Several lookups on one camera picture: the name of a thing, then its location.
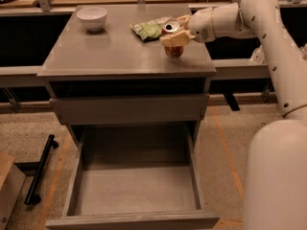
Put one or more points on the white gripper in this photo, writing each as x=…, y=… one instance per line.
x=200, y=25

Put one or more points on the red coke can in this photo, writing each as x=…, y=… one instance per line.
x=172, y=47

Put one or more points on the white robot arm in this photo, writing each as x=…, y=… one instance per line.
x=276, y=168

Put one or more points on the closed grey top drawer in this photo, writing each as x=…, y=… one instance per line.
x=130, y=110

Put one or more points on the grey drawer cabinet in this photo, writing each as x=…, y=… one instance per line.
x=115, y=62

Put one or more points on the open grey middle drawer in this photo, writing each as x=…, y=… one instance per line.
x=135, y=178

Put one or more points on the green chip bag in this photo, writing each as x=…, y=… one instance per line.
x=150, y=30

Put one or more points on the white ceramic bowl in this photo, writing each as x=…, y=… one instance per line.
x=93, y=18

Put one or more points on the black metal bar stand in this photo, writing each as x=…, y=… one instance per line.
x=32, y=197

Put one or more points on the brown wooden box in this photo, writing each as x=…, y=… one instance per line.
x=11, y=182

